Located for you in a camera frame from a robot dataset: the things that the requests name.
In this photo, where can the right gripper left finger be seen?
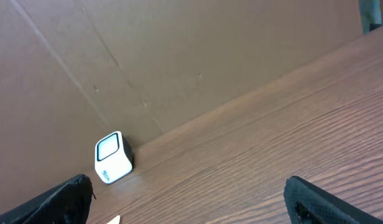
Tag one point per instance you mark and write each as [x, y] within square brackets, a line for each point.
[68, 202]

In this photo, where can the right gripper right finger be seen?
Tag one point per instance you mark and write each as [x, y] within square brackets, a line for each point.
[309, 204]

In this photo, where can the beige snack pouch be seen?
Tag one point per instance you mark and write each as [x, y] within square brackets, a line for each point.
[115, 220]

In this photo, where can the white barcode scanner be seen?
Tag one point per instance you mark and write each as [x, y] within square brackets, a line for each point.
[113, 157]

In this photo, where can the cardboard back panel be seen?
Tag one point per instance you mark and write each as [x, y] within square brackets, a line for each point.
[72, 71]

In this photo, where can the teal object behind table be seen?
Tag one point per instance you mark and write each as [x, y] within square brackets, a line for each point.
[371, 17]

